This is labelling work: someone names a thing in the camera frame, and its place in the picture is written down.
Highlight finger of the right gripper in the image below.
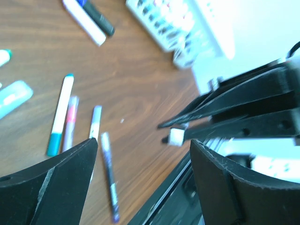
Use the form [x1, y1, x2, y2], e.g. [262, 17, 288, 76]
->
[184, 109, 300, 141]
[157, 65, 295, 128]

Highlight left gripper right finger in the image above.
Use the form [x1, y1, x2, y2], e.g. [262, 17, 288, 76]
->
[190, 140, 300, 225]

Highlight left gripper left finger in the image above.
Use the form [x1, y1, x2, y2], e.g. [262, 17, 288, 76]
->
[0, 138, 98, 225]

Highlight black capped white marker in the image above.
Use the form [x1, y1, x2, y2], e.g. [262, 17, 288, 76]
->
[161, 127, 186, 147]

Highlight purple black highlighter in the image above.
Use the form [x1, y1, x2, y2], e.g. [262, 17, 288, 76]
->
[77, 0, 115, 37]

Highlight pink highlighter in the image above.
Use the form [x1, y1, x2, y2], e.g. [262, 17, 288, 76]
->
[62, 0, 106, 46]

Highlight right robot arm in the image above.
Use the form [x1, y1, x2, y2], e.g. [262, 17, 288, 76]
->
[158, 56, 300, 182]

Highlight pink clear pen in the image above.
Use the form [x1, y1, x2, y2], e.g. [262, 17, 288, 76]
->
[62, 96, 79, 152]

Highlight dark purple pen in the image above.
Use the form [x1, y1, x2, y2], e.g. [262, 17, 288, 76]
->
[101, 132, 120, 223]

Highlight teal capped white marker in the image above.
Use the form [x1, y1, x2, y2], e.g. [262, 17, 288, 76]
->
[47, 74, 74, 157]

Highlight lilac capped white marker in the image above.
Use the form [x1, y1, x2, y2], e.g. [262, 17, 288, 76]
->
[89, 105, 102, 140]

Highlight white laundry basket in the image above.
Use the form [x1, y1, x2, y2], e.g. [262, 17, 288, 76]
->
[126, 0, 235, 69]

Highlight light blue highlighter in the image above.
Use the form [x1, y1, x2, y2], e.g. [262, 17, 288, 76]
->
[0, 80, 33, 119]

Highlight green capped white marker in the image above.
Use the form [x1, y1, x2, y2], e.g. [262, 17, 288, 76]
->
[0, 49, 12, 67]

